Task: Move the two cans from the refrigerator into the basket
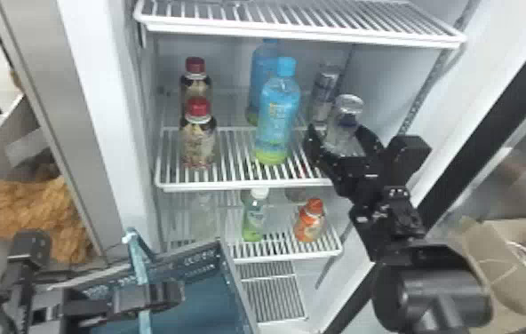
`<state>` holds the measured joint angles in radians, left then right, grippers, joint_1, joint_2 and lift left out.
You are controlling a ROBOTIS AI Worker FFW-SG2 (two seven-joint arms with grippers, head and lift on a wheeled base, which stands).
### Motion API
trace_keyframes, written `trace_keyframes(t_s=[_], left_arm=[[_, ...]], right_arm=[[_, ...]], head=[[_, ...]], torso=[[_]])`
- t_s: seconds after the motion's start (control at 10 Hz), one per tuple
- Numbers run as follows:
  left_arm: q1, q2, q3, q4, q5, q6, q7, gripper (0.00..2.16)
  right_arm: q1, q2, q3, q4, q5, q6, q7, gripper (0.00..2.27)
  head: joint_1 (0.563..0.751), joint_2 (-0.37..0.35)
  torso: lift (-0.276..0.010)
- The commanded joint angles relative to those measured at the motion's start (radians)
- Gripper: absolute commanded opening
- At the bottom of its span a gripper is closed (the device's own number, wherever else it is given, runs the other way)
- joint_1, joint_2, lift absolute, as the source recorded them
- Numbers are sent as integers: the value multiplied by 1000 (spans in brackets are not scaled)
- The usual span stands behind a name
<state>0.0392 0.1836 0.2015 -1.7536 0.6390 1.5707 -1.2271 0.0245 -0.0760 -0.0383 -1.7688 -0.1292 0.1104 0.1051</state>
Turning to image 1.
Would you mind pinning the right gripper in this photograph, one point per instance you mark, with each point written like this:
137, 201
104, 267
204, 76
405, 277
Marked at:
361, 179

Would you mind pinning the clear bottle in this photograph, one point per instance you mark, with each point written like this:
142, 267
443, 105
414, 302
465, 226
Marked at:
204, 217
344, 126

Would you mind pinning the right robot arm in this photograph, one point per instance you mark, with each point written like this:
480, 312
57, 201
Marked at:
412, 280

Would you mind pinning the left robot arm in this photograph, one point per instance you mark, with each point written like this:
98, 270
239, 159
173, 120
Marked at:
15, 289

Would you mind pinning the silver can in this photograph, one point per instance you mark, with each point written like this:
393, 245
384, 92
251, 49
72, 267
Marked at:
322, 95

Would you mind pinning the blue bottle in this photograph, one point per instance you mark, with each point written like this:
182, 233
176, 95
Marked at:
260, 74
277, 116

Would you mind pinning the orange bottle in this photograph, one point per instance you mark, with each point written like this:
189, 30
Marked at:
308, 226

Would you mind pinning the green bottle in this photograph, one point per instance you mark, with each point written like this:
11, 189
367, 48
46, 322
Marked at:
253, 219

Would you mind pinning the red cap bottle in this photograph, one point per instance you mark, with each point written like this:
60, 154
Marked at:
197, 140
195, 79

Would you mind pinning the fridge door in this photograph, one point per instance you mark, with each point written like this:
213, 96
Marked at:
501, 121

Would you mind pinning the blue basket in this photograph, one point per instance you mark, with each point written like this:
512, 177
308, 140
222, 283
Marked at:
207, 308

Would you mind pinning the white fridge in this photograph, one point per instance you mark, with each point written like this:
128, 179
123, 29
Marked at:
104, 93

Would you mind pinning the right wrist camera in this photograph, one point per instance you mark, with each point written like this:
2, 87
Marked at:
407, 156

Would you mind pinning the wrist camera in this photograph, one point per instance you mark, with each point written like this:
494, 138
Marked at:
30, 247
407, 156

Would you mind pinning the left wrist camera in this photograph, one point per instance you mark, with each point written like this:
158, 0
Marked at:
30, 247

